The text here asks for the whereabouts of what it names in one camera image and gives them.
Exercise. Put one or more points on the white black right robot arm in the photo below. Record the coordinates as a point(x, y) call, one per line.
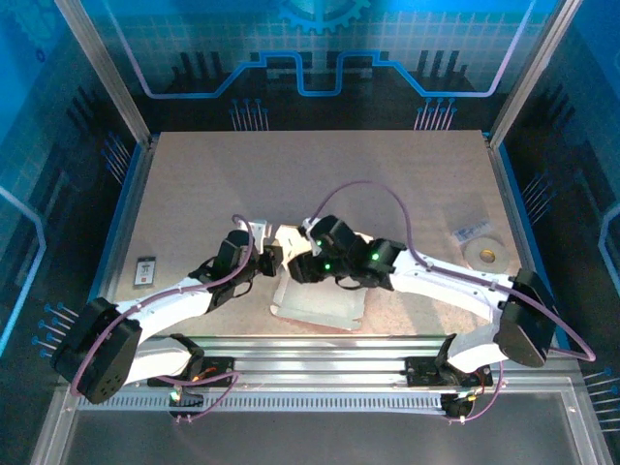
point(450, 281)

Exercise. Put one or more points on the white tape roll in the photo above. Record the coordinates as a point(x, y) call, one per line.
point(494, 259)

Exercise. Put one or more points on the clear labelled plastic bag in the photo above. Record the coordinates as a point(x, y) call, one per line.
point(472, 231)

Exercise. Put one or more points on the aluminium frame post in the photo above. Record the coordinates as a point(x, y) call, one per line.
point(533, 72)
point(104, 72)

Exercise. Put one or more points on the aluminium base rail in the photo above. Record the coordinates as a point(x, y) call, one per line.
point(315, 358)

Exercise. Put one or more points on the black left controller box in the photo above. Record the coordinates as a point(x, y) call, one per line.
point(186, 399)

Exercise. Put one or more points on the pink paper box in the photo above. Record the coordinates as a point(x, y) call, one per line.
point(319, 305)

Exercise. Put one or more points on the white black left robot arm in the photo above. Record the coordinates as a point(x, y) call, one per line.
point(164, 302)

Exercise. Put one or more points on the black controller box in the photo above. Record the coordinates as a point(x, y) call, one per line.
point(186, 399)
point(455, 407)

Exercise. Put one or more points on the small black white card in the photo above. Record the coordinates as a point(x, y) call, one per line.
point(145, 271)

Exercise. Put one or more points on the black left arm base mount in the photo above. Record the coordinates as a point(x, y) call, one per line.
point(218, 370)

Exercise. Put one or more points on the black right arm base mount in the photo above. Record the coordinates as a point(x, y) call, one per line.
point(421, 370)

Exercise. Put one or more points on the black right controller box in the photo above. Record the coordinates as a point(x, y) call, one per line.
point(455, 407)

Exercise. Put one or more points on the aluminium table side rail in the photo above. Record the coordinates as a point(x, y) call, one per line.
point(131, 213)
point(508, 194)

